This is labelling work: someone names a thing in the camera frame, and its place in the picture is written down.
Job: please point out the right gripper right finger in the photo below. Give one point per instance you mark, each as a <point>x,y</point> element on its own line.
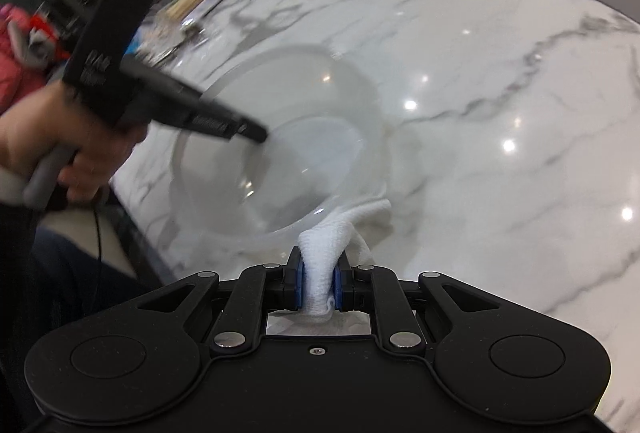
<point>351,286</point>

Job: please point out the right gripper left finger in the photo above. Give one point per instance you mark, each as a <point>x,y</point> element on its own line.
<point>285,283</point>

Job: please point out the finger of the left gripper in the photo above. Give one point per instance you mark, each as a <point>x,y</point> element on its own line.
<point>218,120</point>

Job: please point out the white paper towel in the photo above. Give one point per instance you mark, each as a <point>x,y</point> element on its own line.
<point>321,247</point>

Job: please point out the clear plastic bowl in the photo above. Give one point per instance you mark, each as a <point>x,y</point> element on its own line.
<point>325,148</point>

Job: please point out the person left hand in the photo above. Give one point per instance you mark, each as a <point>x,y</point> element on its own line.
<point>50,117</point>

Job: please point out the clear plastic wrapped packet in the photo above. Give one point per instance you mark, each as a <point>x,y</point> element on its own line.
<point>160,39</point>

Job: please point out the wooden cutting board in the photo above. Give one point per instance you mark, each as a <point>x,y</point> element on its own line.
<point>179,9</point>

